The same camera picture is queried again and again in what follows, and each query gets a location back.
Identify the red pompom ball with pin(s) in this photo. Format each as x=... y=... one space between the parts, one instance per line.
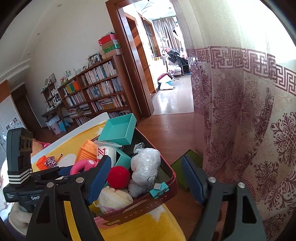
x=118 y=178

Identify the wooden desk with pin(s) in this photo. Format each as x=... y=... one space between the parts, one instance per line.
x=55 y=120

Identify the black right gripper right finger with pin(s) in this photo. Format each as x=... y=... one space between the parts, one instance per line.
x=208 y=192

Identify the orange plaid pillow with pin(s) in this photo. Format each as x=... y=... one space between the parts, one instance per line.
x=36 y=147

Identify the left hand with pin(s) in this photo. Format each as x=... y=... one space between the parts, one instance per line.
x=18 y=220

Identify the wooden bookshelf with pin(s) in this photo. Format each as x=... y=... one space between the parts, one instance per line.
x=105 y=87

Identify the teal binder clip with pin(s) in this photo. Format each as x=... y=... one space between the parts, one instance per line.
x=159 y=189

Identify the dark orange rubber block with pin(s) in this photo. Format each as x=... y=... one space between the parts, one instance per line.
x=42 y=163

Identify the teal box tray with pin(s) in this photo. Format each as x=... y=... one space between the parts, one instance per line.
x=119 y=130

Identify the wooden door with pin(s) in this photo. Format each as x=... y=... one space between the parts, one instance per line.
x=147 y=47

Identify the pink foam knot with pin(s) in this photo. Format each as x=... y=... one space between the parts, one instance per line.
x=82 y=166

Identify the yellow patterned towel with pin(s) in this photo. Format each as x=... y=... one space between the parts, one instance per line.
x=53 y=218

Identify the light orange rubber block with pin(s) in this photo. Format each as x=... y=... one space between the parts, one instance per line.
x=88 y=151

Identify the stacked gift boxes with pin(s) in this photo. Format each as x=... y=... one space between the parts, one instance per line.
x=110 y=45

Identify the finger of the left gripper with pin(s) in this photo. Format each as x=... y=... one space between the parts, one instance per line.
x=64 y=171

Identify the teal box lid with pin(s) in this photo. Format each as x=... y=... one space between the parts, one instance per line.
x=122 y=159

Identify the clear plastic bag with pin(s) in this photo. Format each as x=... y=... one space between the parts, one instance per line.
x=144 y=166

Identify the white bottle in bag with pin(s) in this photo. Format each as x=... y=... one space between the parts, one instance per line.
x=106 y=149

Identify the red biscuit tin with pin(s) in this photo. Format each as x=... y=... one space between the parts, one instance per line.
x=144 y=203

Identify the white wardrobe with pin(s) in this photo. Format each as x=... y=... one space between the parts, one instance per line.
x=9 y=119

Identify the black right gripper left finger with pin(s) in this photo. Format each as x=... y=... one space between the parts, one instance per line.
x=85 y=188

